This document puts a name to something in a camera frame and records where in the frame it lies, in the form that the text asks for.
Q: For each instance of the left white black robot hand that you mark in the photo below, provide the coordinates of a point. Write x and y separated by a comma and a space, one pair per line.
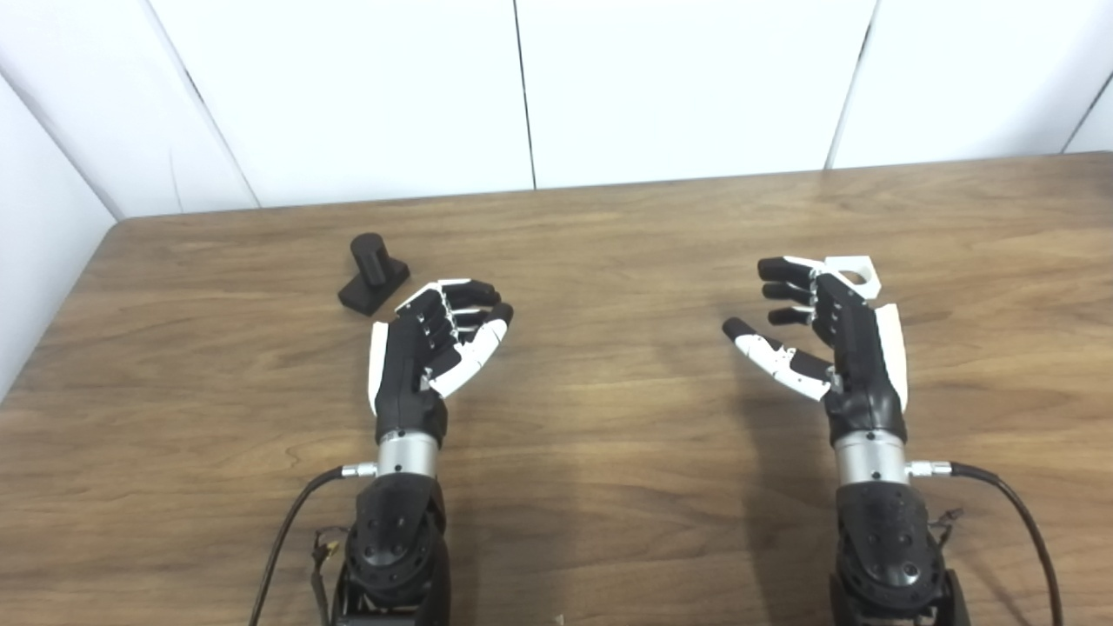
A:
409, 365

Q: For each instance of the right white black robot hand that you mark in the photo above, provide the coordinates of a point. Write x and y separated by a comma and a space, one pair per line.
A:
856, 365

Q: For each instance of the black peg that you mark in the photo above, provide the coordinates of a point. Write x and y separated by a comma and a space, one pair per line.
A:
372, 261

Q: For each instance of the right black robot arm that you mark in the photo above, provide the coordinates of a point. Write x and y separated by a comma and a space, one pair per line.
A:
883, 539

